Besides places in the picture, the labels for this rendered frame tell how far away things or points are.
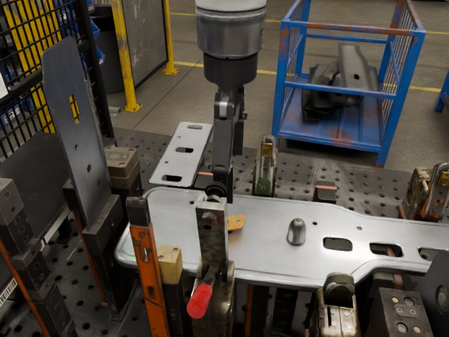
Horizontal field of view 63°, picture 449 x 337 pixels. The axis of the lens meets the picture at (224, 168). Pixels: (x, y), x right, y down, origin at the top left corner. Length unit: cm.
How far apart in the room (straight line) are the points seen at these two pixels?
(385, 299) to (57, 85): 55
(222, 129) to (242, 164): 93
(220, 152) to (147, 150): 104
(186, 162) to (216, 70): 43
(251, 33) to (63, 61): 31
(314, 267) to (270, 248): 8
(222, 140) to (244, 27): 14
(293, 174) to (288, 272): 76
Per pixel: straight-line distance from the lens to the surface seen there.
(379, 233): 77
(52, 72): 62
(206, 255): 52
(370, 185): 140
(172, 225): 73
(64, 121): 64
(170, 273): 61
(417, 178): 88
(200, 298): 44
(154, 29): 382
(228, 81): 50
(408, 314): 51
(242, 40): 48
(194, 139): 98
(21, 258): 64
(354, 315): 55
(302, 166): 142
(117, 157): 84
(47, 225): 76
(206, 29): 48
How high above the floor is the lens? 151
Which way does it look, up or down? 36 degrees down
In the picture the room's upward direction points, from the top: straight up
